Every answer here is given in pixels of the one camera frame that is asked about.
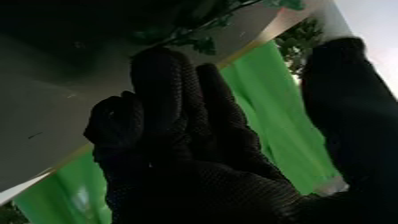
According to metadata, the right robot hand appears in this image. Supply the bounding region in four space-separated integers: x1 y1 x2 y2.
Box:
82 36 398 224

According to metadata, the white sheet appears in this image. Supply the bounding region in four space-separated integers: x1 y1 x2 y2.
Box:
0 0 355 205

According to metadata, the leafy green sprig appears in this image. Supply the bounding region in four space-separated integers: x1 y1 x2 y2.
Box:
130 0 309 56

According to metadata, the leafy green plant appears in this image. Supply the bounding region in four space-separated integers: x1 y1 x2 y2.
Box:
274 18 327 78

